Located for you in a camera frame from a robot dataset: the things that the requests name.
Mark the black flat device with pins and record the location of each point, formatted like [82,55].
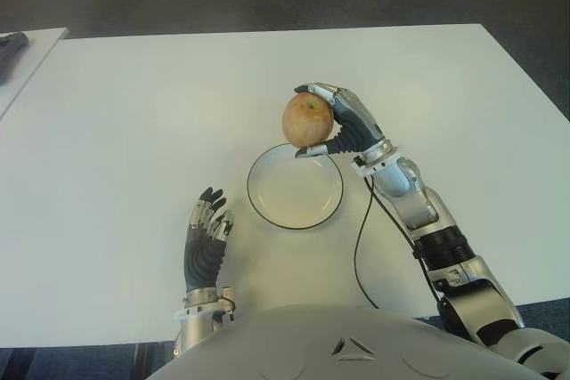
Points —
[11,50]

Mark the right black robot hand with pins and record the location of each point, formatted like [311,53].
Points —
[356,131]

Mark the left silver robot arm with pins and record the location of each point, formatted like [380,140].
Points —
[198,322]

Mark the white plate black rim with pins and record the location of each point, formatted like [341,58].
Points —
[294,193]

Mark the grey robot torso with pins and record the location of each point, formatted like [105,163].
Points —
[347,349]

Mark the red yellow apple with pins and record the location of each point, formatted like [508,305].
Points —
[307,119]

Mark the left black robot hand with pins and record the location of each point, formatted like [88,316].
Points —
[202,260]

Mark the white side table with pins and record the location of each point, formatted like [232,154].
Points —
[31,64]

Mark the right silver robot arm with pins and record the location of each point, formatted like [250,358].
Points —
[445,242]

